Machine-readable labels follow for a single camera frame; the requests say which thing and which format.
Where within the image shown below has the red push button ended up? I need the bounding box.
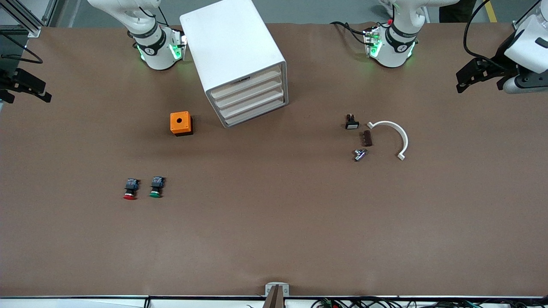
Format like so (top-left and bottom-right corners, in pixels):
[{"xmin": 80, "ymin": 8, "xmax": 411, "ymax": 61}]
[{"xmin": 123, "ymin": 178, "xmax": 140, "ymax": 201}]

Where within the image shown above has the white plastic drawer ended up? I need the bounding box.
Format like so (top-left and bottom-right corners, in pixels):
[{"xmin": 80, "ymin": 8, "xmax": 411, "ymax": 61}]
[
  {"xmin": 211, "ymin": 68, "xmax": 283, "ymax": 103},
  {"xmin": 214, "ymin": 76, "xmax": 284, "ymax": 112},
  {"xmin": 223, "ymin": 93, "xmax": 287, "ymax": 127},
  {"xmin": 218, "ymin": 85, "xmax": 286, "ymax": 120}
]

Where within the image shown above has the green push button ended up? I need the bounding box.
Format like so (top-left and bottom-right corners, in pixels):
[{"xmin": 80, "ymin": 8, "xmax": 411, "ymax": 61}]
[{"xmin": 149, "ymin": 176, "xmax": 166, "ymax": 198}]

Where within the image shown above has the white drawer cabinet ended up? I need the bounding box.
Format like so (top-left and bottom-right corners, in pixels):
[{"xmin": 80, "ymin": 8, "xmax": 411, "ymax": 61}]
[{"xmin": 179, "ymin": 0, "xmax": 289, "ymax": 129}]

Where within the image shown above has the white curved plastic piece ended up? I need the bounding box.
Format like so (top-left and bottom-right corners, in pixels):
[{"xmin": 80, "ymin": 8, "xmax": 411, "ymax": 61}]
[{"xmin": 367, "ymin": 120, "xmax": 409, "ymax": 161}]

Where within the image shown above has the black arm base cable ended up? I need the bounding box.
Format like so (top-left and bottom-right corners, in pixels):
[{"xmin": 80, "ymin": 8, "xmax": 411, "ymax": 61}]
[{"xmin": 330, "ymin": 21, "xmax": 369, "ymax": 45}]

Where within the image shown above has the orange button enclosure box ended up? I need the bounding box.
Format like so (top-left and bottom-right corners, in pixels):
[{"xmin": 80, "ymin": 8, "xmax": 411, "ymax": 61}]
[{"xmin": 170, "ymin": 111, "xmax": 194, "ymax": 137}]

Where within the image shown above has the black cable bundle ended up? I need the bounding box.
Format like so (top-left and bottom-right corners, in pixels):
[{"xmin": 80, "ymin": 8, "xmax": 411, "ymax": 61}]
[{"xmin": 310, "ymin": 296, "xmax": 548, "ymax": 308}]

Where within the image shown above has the grey metal mounting bracket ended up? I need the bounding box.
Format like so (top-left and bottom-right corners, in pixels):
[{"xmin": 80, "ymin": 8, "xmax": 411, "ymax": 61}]
[{"xmin": 263, "ymin": 283, "xmax": 290, "ymax": 308}]

